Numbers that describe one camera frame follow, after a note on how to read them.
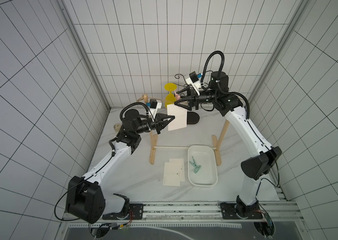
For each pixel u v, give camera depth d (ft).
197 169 2.80
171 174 2.80
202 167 2.87
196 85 1.89
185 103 2.02
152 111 2.00
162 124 2.12
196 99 1.87
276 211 2.48
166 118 2.13
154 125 2.02
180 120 2.31
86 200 1.30
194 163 2.90
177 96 2.04
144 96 2.07
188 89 2.07
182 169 2.87
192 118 3.68
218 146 3.07
